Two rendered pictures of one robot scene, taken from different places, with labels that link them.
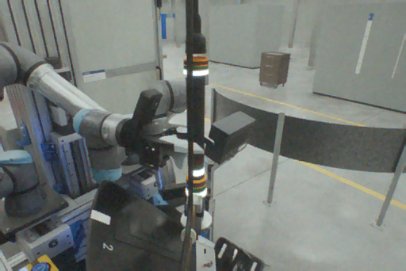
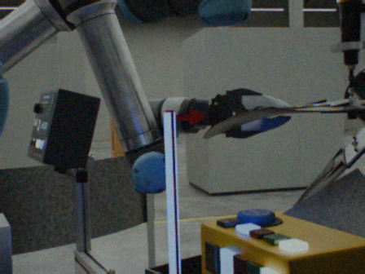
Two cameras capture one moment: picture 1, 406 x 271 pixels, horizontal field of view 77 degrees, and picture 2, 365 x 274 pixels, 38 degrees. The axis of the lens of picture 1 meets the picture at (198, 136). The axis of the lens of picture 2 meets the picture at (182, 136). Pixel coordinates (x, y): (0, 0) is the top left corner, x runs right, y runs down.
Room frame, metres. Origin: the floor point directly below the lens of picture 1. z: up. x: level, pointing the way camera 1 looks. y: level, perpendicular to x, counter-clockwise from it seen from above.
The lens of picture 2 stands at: (0.33, 0.96, 1.19)
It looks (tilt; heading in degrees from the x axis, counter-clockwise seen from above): 3 degrees down; 296
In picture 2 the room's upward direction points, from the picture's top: 2 degrees counter-clockwise
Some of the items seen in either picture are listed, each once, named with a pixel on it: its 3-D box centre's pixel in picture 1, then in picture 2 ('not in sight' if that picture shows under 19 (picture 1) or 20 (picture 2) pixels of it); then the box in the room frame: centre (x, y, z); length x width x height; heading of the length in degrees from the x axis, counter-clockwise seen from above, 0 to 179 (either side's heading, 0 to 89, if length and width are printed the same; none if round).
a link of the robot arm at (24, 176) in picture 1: (14, 169); not in sight; (0.82, 0.68, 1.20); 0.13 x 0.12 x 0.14; 168
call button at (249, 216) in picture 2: (40, 269); (256, 218); (0.50, 0.44, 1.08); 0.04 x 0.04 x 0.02
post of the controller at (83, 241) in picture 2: (210, 182); (81, 209); (1.09, -0.06, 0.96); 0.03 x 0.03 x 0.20; 50
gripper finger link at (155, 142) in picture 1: (161, 140); not in sight; (0.47, 0.07, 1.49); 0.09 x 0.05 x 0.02; 51
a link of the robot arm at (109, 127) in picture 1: (120, 131); not in sight; (0.56, 0.18, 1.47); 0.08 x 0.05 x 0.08; 150
